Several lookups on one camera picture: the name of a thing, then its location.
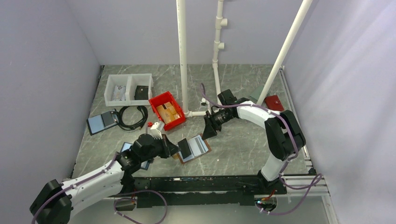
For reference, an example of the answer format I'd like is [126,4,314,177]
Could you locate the red plastic bin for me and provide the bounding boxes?
[149,91,186,131]

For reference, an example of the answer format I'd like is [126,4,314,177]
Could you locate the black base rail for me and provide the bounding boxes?
[115,175,287,208]

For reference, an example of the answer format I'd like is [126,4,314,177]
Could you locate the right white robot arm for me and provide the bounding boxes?
[202,89,306,194]

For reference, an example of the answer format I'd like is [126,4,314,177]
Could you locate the white divided tray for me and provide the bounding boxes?
[104,73,154,107]

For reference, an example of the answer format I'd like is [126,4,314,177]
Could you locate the brown leather card holder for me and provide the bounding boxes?
[172,133,212,164]

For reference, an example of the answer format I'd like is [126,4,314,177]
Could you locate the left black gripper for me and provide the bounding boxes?
[140,133,181,162]

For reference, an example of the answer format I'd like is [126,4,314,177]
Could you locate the patterned card in tray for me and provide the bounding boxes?
[112,85,126,101]

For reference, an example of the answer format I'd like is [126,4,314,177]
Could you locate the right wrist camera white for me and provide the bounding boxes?
[200,98,210,110]

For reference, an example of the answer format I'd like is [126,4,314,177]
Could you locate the blue card holder open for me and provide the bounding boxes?
[120,142,152,170]

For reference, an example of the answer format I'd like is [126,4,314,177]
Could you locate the red card holder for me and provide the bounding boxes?
[264,95,284,112]

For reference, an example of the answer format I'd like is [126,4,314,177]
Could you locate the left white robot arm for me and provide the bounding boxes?
[29,134,180,224]

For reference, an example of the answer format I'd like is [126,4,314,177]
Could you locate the brown items in bin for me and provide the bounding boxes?
[156,102,181,124]

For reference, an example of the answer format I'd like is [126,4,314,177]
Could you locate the white PVC pipe frame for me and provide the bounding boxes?
[176,0,312,118]

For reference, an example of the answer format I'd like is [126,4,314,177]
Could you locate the black card in tray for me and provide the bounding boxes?
[134,85,149,100]

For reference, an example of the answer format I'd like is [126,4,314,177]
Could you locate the green card holder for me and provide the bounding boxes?
[249,85,264,102]

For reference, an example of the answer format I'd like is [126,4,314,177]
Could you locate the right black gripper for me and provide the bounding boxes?
[202,109,234,140]

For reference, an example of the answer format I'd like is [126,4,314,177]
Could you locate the black coiled cable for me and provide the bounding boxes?
[117,105,149,131]

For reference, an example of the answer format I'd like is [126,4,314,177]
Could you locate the grey blue card holder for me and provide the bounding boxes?
[86,110,118,135]

